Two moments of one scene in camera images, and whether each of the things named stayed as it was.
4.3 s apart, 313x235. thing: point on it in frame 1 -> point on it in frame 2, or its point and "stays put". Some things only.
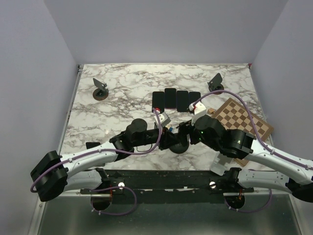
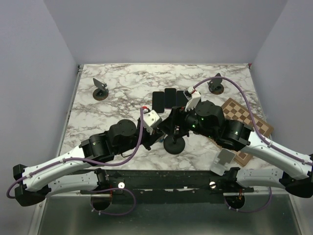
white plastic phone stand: [220, 163] stays put
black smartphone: [170, 98] stays put
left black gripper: [167, 139] -> [151, 139]
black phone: [182, 101] stays put
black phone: [158, 101] stays put
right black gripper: [187, 127] -> [163, 125]
